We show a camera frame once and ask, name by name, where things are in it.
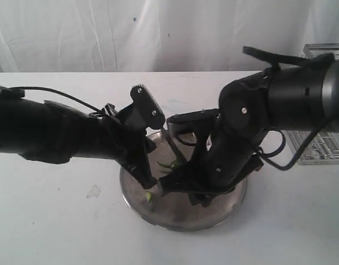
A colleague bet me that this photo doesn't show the black kitchen knife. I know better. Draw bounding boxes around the black kitchen knife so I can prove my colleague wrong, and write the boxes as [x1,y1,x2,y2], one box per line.
[161,128,187,164]

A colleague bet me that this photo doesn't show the clear tape scrap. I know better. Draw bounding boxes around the clear tape scrap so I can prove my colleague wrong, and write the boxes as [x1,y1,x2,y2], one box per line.
[86,185,101,199]

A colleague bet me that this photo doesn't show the wire metal utensil holder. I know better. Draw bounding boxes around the wire metal utensil holder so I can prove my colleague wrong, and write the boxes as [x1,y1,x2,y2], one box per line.
[269,45,339,165]

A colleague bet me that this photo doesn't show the dark green pear-shaped vegetable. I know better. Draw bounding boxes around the dark green pear-shaped vegetable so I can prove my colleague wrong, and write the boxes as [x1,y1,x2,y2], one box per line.
[157,160,181,174]

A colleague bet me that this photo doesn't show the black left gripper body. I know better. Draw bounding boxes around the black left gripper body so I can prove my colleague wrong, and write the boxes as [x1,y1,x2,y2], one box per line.
[103,103,156,177]

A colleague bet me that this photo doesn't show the white backdrop curtain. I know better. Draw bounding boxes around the white backdrop curtain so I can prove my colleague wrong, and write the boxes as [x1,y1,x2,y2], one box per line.
[0,1,339,72]

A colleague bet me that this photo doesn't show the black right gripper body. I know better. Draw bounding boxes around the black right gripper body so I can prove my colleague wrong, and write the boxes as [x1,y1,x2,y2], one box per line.
[183,132,263,207]

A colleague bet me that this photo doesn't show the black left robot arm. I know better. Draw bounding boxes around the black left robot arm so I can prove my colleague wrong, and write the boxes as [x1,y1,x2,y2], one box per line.
[0,86,157,189]

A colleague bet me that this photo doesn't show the blurry green vegetable piece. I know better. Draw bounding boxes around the blurry green vegetable piece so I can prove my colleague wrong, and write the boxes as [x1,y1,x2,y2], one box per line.
[145,192,152,203]

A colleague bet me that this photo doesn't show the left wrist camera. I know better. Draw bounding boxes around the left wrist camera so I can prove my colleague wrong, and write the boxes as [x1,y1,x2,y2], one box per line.
[116,84,166,130]

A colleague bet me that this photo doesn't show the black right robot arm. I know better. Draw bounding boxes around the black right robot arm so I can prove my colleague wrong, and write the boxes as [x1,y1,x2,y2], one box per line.
[159,46,339,207]

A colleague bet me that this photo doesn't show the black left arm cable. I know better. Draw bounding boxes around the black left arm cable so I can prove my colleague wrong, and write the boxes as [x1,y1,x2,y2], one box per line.
[9,87,109,116]

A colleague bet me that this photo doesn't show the round steel plate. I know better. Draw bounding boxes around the round steel plate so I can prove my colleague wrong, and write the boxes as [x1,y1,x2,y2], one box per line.
[120,131,248,231]

